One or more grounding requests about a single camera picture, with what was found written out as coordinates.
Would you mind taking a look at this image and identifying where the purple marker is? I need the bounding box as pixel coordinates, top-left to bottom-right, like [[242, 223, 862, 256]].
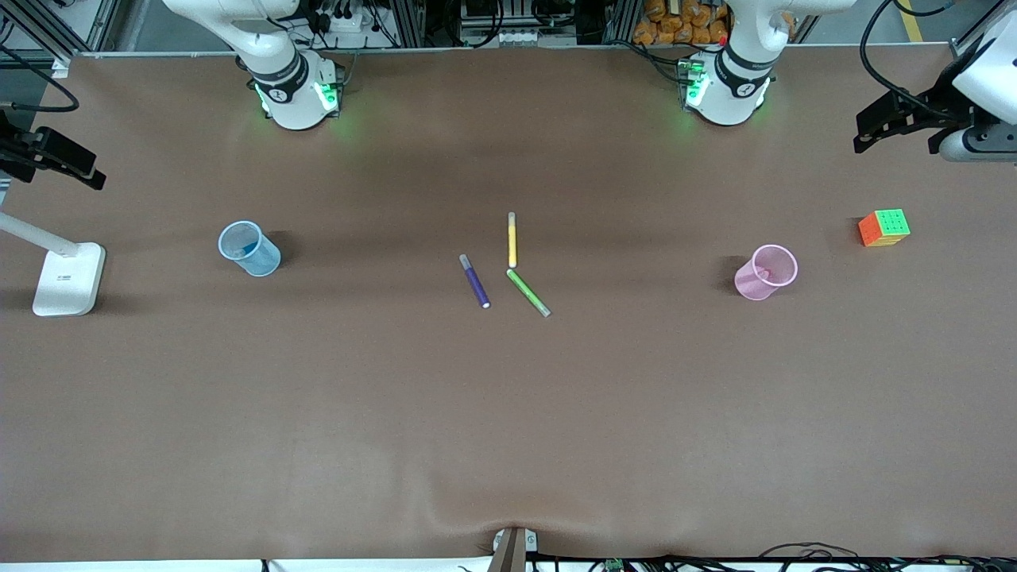
[[458, 254, 491, 309]]

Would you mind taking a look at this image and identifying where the colourful puzzle cube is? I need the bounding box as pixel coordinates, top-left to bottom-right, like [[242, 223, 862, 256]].
[[858, 208, 911, 248]]

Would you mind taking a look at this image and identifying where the pink plastic cup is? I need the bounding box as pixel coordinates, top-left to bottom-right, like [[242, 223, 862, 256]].
[[734, 244, 798, 302]]

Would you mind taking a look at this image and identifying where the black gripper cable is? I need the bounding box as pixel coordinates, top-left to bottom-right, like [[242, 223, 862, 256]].
[[0, 44, 81, 112], [860, 0, 958, 122]]

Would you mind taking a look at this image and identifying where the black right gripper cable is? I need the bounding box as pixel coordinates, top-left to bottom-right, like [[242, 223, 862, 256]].
[[0, 44, 81, 112]]

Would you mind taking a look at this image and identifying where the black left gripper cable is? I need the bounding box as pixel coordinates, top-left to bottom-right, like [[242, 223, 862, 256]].
[[860, 0, 958, 122]]

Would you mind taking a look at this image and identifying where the green marker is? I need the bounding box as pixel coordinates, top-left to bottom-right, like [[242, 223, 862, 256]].
[[506, 269, 551, 318]]

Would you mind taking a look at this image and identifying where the aluminium frame post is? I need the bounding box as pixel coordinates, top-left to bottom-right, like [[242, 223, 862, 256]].
[[392, 0, 427, 48], [0, 0, 108, 79], [604, 0, 640, 44], [951, 16, 994, 63]]

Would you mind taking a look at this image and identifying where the orange packaged goods pile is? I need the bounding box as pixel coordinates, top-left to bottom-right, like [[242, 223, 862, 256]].
[[633, 0, 732, 45]]

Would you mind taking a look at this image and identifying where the blue plastic cup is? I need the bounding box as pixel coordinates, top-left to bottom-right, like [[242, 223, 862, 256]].
[[218, 220, 282, 277]]

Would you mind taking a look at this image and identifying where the metal table edge bracket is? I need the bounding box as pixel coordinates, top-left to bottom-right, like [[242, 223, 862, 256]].
[[492, 528, 538, 572]]

